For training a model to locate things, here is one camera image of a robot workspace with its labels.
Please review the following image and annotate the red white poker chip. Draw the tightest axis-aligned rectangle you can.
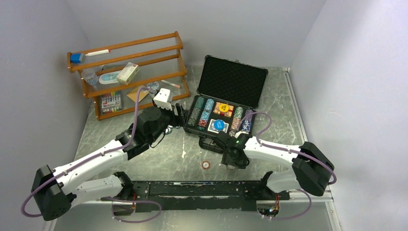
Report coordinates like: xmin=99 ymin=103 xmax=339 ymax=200
xmin=202 ymin=161 xmax=211 ymax=169

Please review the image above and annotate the blue small blind button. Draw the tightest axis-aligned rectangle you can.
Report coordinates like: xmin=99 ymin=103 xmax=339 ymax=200
xmin=213 ymin=119 xmax=225 ymax=130

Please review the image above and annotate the blue playing card deck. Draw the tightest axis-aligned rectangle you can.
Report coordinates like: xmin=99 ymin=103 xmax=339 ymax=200
xmin=207 ymin=119 xmax=229 ymax=134

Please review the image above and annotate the yellow big blind button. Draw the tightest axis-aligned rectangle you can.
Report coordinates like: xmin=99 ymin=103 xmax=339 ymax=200
xmin=218 ymin=103 xmax=229 ymax=113

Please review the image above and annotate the black poker set case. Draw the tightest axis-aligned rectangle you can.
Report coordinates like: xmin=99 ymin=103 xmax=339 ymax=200
xmin=184 ymin=55 xmax=268 ymax=154

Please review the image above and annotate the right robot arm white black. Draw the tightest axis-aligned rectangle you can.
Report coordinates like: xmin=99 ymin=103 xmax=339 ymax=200
xmin=213 ymin=131 xmax=336 ymax=199

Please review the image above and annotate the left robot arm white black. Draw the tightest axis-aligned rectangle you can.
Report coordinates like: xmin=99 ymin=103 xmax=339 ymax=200
xmin=21 ymin=103 xmax=187 ymax=221

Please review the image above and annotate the marker pen set pack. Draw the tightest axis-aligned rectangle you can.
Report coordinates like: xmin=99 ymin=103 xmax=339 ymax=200
xmin=100 ymin=91 xmax=122 ymax=115

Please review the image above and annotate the green chip stack row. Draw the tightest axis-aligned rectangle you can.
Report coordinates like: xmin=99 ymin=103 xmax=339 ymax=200
xmin=187 ymin=97 xmax=204 ymax=126

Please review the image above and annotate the white pink pen lower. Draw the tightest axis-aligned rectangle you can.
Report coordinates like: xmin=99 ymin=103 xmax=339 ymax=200
xmin=161 ymin=80 xmax=181 ymax=89

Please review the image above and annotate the light blue red chip row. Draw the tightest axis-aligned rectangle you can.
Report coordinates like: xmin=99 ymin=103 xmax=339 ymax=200
xmin=197 ymin=99 xmax=215 ymax=130

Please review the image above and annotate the cleaning gel jar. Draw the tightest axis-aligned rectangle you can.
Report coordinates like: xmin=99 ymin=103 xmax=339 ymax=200
xmin=147 ymin=81 xmax=160 ymax=98

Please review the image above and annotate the yellow notepad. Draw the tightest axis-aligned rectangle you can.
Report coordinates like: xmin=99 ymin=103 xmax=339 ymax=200
xmin=127 ymin=86 xmax=149 ymax=102

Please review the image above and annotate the red playing card deck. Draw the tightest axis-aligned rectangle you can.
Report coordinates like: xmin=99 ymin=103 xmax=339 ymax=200
xmin=213 ymin=102 xmax=234 ymax=117

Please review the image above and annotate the green orange chip row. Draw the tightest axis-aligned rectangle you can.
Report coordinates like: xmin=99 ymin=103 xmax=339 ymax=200
xmin=229 ymin=107 xmax=243 ymax=136

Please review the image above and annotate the white green carton box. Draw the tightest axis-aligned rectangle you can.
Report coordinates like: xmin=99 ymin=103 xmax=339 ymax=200
xmin=117 ymin=62 xmax=139 ymax=85

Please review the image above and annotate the orange wooden shelf rack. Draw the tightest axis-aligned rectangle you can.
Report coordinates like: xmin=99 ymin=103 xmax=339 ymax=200
xmin=67 ymin=31 xmax=190 ymax=120

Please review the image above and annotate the oval light blue dish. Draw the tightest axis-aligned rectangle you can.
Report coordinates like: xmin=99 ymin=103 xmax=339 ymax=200
xmin=99 ymin=71 xmax=121 ymax=85

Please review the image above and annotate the white red pen top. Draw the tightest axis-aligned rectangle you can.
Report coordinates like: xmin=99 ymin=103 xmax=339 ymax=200
xmin=86 ymin=49 xmax=111 ymax=56

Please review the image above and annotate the clear plastic bottle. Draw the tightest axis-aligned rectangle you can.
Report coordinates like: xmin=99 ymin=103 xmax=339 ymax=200
xmin=81 ymin=68 xmax=99 ymax=86

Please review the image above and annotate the blue white eraser block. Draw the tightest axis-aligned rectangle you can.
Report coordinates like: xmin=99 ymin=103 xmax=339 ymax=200
xmin=70 ymin=53 xmax=86 ymax=64

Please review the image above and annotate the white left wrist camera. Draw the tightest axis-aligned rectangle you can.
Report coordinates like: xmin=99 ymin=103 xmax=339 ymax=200
xmin=153 ymin=88 xmax=173 ymax=111

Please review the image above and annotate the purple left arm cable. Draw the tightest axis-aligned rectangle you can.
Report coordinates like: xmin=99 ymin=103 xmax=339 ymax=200
xmin=20 ymin=87 xmax=157 ymax=218

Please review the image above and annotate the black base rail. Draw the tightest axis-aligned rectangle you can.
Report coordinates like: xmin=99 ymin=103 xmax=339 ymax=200
xmin=116 ymin=180 xmax=290 ymax=213

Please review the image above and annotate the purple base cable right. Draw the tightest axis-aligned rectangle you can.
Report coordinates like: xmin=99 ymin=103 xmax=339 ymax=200
xmin=261 ymin=189 xmax=312 ymax=220

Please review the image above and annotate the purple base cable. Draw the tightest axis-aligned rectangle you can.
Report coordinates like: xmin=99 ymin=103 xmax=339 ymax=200
xmin=111 ymin=196 xmax=163 ymax=224
xmin=261 ymin=189 xmax=312 ymax=220

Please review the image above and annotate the aluminium frame rail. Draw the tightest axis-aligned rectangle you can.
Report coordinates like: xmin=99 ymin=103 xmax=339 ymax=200
xmin=282 ymin=67 xmax=334 ymax=203

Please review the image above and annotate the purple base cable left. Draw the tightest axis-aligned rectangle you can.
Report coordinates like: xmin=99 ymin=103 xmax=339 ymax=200
xmin=111 ymin=196 xmax=163 ymax=224

